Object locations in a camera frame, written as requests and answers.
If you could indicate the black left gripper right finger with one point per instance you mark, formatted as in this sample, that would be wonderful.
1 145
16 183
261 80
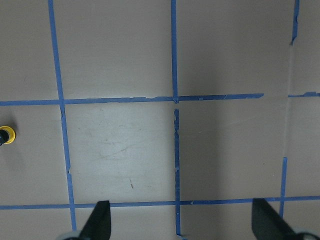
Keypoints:
266 223

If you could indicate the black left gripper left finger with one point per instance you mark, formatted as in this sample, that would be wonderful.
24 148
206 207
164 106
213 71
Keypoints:
98 225

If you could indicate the yellow push button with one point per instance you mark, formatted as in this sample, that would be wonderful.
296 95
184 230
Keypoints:
7 135

